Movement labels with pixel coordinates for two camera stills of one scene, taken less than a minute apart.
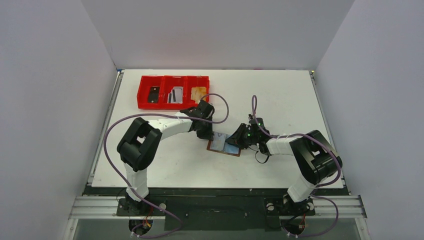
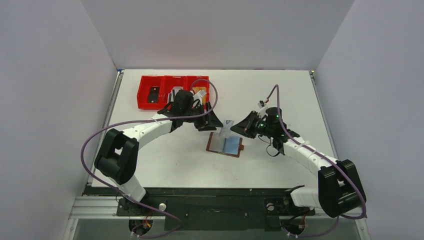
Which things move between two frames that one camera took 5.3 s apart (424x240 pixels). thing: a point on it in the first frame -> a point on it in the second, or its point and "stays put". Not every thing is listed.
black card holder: x=153 y=97 stays put
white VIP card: x=218 y=142 -> x=225 y=131
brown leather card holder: x=231 y=148 stays put
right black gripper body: x=243 y=137 -> x=253 y=124
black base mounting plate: x=188 y=209 stays put
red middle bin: x=168 y=82 stays put
